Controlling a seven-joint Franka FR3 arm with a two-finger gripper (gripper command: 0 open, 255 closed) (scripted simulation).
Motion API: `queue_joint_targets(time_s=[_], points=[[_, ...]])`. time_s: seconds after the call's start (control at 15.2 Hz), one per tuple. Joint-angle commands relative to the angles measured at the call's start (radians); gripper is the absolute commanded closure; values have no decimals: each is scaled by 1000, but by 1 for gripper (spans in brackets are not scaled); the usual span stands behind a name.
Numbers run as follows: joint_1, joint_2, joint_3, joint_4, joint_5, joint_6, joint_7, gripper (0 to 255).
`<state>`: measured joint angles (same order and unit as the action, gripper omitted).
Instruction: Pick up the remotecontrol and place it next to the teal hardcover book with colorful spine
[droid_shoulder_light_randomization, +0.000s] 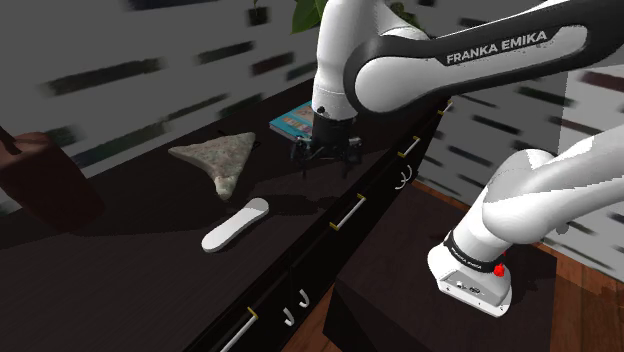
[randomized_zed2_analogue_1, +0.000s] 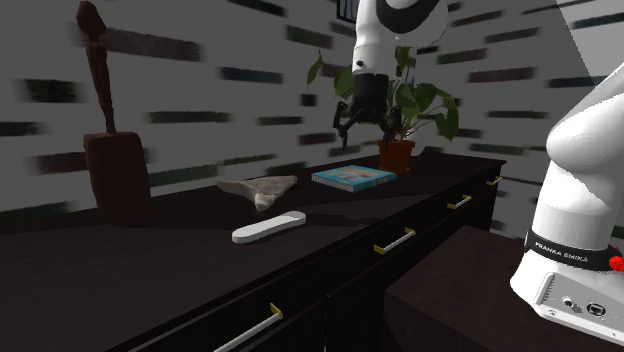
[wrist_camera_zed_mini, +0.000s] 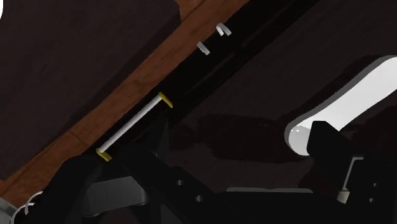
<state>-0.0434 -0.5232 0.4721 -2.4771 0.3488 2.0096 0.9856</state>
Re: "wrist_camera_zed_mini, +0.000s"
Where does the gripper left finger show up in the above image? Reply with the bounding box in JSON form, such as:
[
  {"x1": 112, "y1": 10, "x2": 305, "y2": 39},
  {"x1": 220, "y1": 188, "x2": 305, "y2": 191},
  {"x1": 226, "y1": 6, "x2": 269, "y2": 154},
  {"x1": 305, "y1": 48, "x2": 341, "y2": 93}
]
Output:
[{"x1": 118, "y1": 118, "x2": 226, "y2": 224}]

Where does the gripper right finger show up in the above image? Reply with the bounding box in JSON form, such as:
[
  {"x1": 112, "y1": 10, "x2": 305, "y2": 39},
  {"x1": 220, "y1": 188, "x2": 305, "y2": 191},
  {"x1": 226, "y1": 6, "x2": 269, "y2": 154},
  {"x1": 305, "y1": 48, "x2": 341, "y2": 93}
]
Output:
[{"x1": 306, "y1": 120, "x2": 397, "y2": 224}]

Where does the grey rounded box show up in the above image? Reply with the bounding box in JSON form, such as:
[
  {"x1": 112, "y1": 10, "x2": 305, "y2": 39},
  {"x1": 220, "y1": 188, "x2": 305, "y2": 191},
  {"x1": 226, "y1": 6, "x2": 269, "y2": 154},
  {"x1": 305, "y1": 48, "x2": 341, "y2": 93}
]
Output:
[{"x1": 83, "y1": 176, "x2": 150, "y2": 218}]

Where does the black rounded object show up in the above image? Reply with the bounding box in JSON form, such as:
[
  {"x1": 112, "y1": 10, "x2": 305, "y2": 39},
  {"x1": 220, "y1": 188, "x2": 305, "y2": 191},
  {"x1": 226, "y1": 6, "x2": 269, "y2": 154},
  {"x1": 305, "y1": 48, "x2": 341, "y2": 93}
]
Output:
[{"x1": 37, "y1": 154, "x2": 105, "y2": 224}]

